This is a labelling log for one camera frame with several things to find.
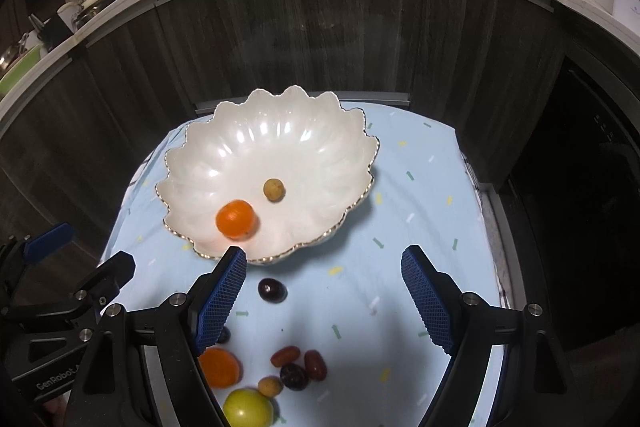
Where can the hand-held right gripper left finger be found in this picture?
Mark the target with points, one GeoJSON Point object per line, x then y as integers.
{"type": "Point", "coordinates": [220, 307]}

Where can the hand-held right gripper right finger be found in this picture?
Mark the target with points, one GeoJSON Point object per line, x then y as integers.
{"type": "Point", "coordinates": [425, 302]}

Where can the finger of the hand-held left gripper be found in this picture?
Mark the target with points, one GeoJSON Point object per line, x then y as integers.
{"type": "Point", "coordinates": [50, 241]}
{"type": "Point", "coordinates": [112, 274]}

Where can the small dark blueberry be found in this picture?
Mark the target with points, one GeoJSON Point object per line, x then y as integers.
{"type": "Point", "coordinates": [226, 336]}

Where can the orange tangerine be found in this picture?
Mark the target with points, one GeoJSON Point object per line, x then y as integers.
{"type": "Point", "coordinates": [220, 368]}
{"type": "Point", "coordinates": [236, 219]}

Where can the brown longan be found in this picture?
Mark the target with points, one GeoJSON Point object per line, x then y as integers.
{"type": "Point", "coordinates": [274, 190]}
{"type": "Point", "coordinates": [270, 386]}

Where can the dark grape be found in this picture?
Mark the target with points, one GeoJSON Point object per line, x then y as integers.
{"type": "Point", "coordinates": [293, 376]}

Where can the green plum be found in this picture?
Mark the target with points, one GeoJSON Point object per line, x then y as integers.
{"type": "Point", "coordinates": [248, 408]}

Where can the red oblong cherry tomato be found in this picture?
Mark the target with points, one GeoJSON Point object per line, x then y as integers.
{"type": "Point", "coordinates": [316, 364]}
{"type": "Point", "coordinates": [285, 355]}

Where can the white scalloped bowl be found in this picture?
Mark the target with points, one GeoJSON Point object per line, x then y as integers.
{"type": "Point", "coordinates": [300, 147]}

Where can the light blue patterned tablecloth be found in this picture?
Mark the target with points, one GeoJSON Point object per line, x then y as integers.
{"type": "Point", "coordinates": [390, 207]}

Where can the green tray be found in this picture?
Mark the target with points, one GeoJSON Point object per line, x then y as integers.
{"type": "Point", "coordinates": [20, 64]}

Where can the black built-in appliance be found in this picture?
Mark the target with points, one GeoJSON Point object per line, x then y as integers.
{"type": "Point", "coordinates": [590, 207]}

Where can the black knife block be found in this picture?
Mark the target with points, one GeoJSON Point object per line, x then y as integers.
{"type": "Point", "coordinates": [55, 32]}

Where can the dark wood cabinet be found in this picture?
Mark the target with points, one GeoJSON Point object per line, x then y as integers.
{"type": "Point", "coordinates": [325, 32]}

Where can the white box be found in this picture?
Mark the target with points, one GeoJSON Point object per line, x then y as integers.
{"type": "Point", "coordinates": [625, 4]}

